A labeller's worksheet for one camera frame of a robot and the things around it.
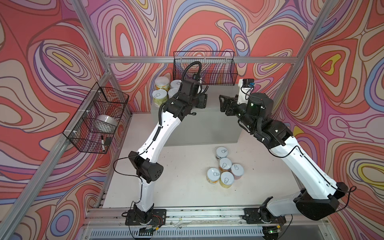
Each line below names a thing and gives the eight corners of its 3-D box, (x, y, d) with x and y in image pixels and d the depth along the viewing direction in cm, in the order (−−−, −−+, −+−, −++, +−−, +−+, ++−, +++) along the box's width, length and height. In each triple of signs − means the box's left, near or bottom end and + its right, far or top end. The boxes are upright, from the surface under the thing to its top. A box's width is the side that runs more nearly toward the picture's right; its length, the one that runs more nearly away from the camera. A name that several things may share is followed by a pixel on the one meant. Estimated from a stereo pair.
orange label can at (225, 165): (219, 174, 89) (220, 170, 85) (218, 161, 94) (219, 157, 90) (231, 174, 89) (233, 170, 85) (229, 161, 94) (230, 157, 90)
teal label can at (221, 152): (216, 160, 95) (217, 156, 90) (215, 151, 99) (215, 146, 95) (226, 160, 95) (228, 156, 90) (224, 151, 99) (226, 146, 95)
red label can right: (231, 179, 87) (233, 176, 83) (229, 167, 92) (231, 163, 87) (243, 179, 87) (245, 176, 83) (240, 167, 92) (242, 163, 87)
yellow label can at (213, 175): (207, 184, 86) (207, 180, 81) (206, 172, 91) (207, 167, 86) (219, 184, 86) (221, 180, 81) (218, 172, 91) (219, 167, 86)
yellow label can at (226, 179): (219, 188, 84) (221, 185, 80) (218, 174, 89) (219, 171, 85) (233, 188, 84) (235, 185, 80) (231, 174, 89) (232, 171, 85)
